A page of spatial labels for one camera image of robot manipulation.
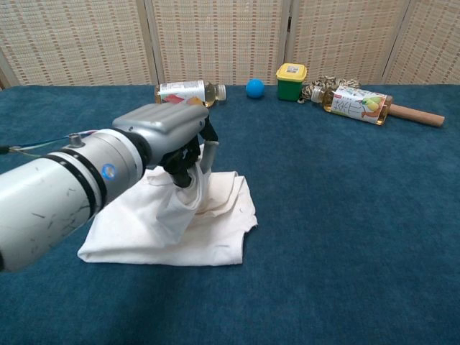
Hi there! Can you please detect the green container with yellow lid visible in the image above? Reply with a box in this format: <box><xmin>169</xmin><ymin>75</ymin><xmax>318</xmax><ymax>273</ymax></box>
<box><xmin>275</xmin><ymin>63</ymin><xmax>309</xmax><ymax>102</ymax></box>

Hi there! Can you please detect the woven folding screen panel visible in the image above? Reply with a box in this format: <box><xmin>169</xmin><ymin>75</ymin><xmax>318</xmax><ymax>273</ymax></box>
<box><xmin>0</xmin><ymin>0</ymin><xmax>161</xmax><ymax>87</ymax></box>
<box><xmin>145</xmin><ymin>0</ymin><xmax>294</xmax><ymax>86</ymax></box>
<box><xmin>380</xmin><ymin>0</ymin><xmax>460</xmax><ymax>86</ymax></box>
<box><xmin>285</xmin><ymin>0</ymin><xmax>414</xmax><ymax>86</ymax></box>

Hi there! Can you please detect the blue ball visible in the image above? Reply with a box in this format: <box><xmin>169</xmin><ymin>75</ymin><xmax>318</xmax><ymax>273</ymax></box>
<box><xmin>245</xmin><ymin>78</ymin><xmax>266</xmax><ymax>99</ymax></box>

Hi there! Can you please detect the beige braided rope bundle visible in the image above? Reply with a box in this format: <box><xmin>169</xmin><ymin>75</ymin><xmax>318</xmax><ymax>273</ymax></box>
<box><xmin>296</xmin><ymin>75</ymin><xmax>362</xmax><ymax>105</ymax></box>

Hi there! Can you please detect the tea bottle with orange label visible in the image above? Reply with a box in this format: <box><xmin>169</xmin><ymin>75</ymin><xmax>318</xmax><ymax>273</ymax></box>
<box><xmin>154</xmin><ymin>79</ymin><xmax>228</xmax><ymax>109</ymax></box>

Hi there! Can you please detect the white T-shirt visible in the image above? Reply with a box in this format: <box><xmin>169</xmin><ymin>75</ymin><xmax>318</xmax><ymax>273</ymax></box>
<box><xmin>77</xmin><ymin>143</ymin><xmax>259</xmax><ymax>267</ymax></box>

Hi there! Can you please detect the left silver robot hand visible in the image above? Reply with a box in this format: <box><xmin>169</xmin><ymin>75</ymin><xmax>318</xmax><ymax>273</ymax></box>
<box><xmin>111</xmin><ymin>103</ymin><xmax>221</xmax><ymax>190</ymax></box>

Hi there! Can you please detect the tea bottle with green label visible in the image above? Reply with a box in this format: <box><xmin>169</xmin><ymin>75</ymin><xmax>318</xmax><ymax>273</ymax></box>
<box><xmin>310</xmin><ymin>85</ymin><xmax>393</xmax><ymax>127</ymax></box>

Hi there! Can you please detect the dark blue tablecloth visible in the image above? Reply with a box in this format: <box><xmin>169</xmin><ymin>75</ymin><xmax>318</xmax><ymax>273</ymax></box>
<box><xmin>0</xmin><ymin>83</ymin><xmax>460</xmax><ymax>345</ymax></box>

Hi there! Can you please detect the wooden rolling pin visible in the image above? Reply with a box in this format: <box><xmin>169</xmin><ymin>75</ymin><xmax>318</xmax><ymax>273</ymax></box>
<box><xmin>390</xmin><ymin>103</ymin><xmax>446</xmax><ymax>128</ymax></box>

